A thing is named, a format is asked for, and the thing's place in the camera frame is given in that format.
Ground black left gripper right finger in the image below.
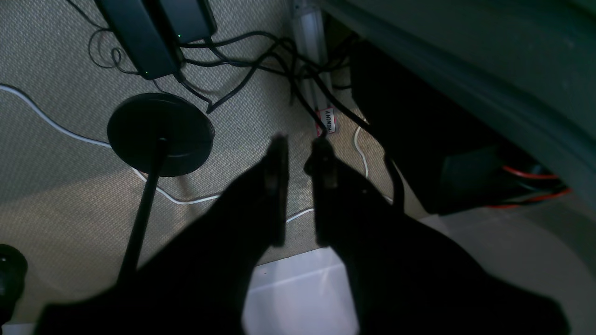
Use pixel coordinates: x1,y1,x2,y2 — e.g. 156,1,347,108
305,138,571,335

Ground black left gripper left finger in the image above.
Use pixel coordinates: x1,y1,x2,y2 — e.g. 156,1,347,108
35,135,289,335

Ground black stand pole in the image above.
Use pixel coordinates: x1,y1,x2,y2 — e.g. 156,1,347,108
116,137,168,285

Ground black round stand base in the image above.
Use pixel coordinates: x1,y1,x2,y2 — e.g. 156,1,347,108
107,93,215,177

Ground black round object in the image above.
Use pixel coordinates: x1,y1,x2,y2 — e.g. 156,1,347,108
0,244,28,326

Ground aluminium table leg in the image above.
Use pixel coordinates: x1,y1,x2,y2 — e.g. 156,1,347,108
289,0,337,136

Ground black power adapter brick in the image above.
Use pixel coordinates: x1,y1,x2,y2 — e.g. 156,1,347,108
95,0,183,80

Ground white floor cable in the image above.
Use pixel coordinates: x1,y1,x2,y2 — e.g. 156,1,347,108
0,84,394,223

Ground red cables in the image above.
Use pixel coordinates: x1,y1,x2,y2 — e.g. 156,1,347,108
489,165,572,208

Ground black cable bundle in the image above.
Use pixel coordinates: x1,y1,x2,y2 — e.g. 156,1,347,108
65,0,406,214

